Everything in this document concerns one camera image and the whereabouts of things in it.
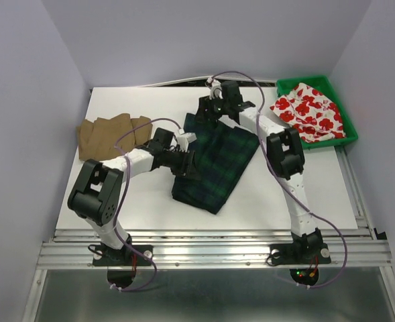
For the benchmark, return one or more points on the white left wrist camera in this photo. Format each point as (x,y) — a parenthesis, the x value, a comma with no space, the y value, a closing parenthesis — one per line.
(184,139)

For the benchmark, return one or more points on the green plastic tray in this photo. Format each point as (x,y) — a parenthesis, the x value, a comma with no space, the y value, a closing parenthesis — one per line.
(324,85)

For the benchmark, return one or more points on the folded tan skirt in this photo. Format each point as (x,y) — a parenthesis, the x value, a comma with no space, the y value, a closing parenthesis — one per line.
(98,139)

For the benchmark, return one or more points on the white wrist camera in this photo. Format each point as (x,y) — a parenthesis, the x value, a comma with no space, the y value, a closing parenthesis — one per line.
(215,88)
(184,139)

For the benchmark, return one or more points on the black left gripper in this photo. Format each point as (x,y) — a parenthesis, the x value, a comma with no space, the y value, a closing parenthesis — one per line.
(184,169)

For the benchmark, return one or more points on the red floral white skirt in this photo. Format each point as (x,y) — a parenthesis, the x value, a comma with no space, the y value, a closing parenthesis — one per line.
(314,115)

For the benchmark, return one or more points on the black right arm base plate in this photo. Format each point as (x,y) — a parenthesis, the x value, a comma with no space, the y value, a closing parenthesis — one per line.
(293,254)

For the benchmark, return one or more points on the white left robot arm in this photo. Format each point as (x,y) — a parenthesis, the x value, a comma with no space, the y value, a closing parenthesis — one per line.
(95,196)

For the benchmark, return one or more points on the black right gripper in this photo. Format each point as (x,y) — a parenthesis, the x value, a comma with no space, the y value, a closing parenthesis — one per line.
(204,109)

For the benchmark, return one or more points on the aluminium rail frame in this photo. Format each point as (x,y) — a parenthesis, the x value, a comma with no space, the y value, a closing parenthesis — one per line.
(212,249)

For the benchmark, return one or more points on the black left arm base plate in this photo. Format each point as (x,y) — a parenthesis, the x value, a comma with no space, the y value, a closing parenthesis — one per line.
(107,257)

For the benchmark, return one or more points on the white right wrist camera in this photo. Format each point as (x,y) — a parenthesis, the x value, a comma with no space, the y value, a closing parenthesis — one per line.
(215,88)

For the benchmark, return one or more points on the dark green plaid skirt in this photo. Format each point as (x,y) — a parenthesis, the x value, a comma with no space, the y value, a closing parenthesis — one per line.
(222,154)

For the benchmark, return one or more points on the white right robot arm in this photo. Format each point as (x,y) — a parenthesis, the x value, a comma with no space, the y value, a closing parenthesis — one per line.
(284,156)

